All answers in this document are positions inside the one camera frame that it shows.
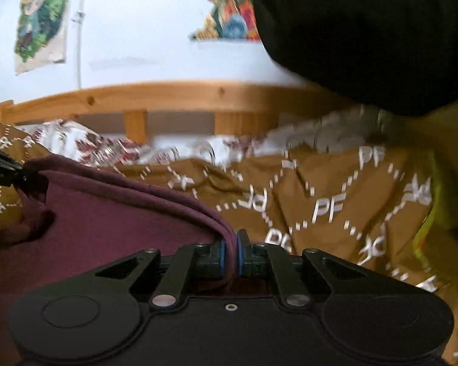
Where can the white floral bed sheet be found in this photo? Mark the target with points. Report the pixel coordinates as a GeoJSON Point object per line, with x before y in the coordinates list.
{"type": "Point", "coordinates": [99, 145]}

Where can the white wall pipe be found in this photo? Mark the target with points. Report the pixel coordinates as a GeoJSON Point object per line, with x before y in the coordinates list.
{"type": "Point", "coordinates": [81, 26]}

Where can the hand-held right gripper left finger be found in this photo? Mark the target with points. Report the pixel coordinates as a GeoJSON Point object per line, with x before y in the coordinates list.
{"type": "Point", "coordinates": [222, 257]}

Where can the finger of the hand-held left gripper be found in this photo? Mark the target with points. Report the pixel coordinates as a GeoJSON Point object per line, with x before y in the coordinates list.
{"type": "Point", "coordinates": [7, 171]}

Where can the blond cartoon figure wall poster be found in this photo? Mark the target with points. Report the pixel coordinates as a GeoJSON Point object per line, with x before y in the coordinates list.
{"type": "Point", "coordinates": [42, 23]}

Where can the black puffy jacket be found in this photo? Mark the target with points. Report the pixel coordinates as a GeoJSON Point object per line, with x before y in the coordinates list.
{"type": "Point", "coordinates": [366, 38]}

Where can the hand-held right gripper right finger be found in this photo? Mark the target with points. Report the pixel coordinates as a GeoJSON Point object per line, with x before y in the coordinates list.
{"type": "Point", "coordinates": [241, 253]}

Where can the landscape drawing wall poster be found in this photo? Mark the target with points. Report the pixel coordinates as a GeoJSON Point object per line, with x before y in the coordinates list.
{"type": "Point", "coordinates": [232, 15]}

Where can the maroon long-sleeve sweater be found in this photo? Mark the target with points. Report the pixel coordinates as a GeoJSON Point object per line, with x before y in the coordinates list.
{"type": "Point", "coordinates": [118, 221]}

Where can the wooden bed frame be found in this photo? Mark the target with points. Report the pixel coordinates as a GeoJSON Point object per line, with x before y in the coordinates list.
{"type": "Point", "coordinates": [175, 97]}

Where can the brown letter-print blanket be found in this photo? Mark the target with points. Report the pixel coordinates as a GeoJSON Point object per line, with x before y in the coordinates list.
{"type": "Point", "coordinates": [328, 183]}

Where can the yellow-green pillow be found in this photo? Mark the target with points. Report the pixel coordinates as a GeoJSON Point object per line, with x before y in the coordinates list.
{"type": "Point", "coordinates": [442, 167]}

